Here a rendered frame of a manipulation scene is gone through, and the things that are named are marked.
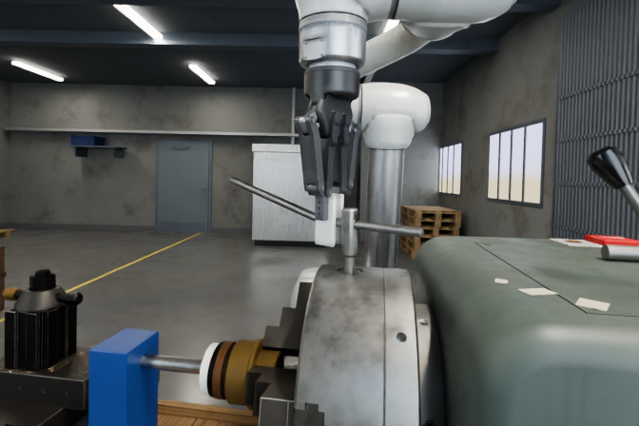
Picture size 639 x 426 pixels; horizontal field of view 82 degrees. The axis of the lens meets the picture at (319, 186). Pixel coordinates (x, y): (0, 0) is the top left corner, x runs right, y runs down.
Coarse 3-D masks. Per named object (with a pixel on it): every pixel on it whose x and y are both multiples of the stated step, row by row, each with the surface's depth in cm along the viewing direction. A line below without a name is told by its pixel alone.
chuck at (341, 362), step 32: (320, 288) 45; (352, 288) 45; (320, 320) 41; (352, 320) 41; (384, 320) 41; (320, 352) 39; (352, 352) 39; (384, 352) 38; (320, 384) 37; (352, 384) 37; (352, 416) 36
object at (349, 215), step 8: (344, 208) 49; (352, 208) 49; (344, 216) 48; (352, 216) 48; (344, 224) 48; (352, 224) 48; (344, 232) 48; (352, 232) 48; (344, 240) 49; (352, 240) 48; (344, 248) 49; (352, 248) 48; (344, 256) 49; (352, 256) 49; (344, 264) 49; (352, 264) 49; (344, 272) 49; (352, 272) 49
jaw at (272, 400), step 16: (256, 368) 49; (272, 368) 49; (256, 384) 44; (272, 384) 43; (288, 384) 44; (256, 400) 44; (272, 400) 39; (288, 400) 39; (272, 416) 39; (288, 416) 39; (304, 416) 37; (320, 416) 37
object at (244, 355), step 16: (224, 352) 52; (240, 352) 51; (256, 352) 51; (272, 352) 53; (208, 368) 51; (224, 368) 50; (240, 368) 50; (208, 384) 50; (224, 384) 49; (240, 384) 49; (240, 400) 49
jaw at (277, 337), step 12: (300, 288) 59; (300, 300) 57; (288, 312) 56; (300, 312) 56; (288, 324) 55; (300, 324) 55; (264, 336) 54; (276, 336) 54; (288, 336) 54; (300, 336) 54; (264, 348) 54; (276, 348) 54; (288, 348) 53
